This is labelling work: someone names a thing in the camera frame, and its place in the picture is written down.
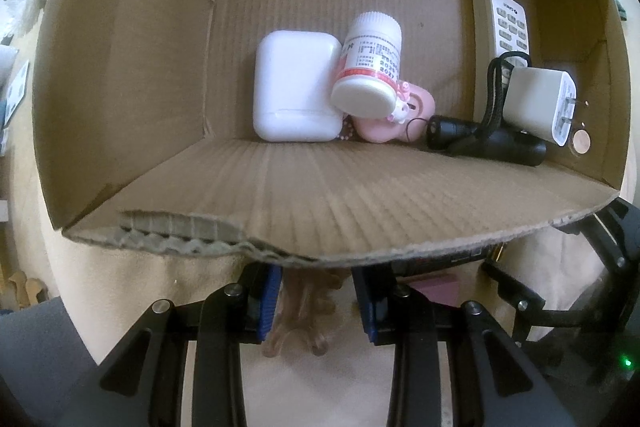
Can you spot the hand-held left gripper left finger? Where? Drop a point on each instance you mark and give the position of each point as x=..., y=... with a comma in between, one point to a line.
x=265, y=307

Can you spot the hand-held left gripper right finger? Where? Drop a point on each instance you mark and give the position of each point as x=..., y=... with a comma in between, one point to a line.
x=367, y=307

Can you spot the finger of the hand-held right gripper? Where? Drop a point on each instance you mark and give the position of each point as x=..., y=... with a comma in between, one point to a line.
x=622, y=237
x=520, y=302

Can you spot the copper coin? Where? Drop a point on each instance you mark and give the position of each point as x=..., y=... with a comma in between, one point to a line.
x=580, y=143

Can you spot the white plug charger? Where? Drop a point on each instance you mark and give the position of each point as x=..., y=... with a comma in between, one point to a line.
x=537, y=102

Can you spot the white earbud case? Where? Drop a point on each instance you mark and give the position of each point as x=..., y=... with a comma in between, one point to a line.
x=295, y=87

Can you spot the white remote control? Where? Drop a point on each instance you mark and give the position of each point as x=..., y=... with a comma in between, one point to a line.
x=505, y=22

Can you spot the white pill bottle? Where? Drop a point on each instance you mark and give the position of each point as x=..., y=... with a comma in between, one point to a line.
x=370, y=57

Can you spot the cardboard box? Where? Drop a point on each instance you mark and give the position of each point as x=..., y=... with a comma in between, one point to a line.
x=150, y=57

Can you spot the pink eraser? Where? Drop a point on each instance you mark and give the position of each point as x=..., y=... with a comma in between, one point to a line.
x=437, y=294

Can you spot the person's grey trouser leg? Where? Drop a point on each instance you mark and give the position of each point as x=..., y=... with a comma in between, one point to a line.
x=40, y=347

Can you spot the flat bathroom scale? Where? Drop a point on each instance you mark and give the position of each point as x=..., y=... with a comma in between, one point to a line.
x=16, y=92

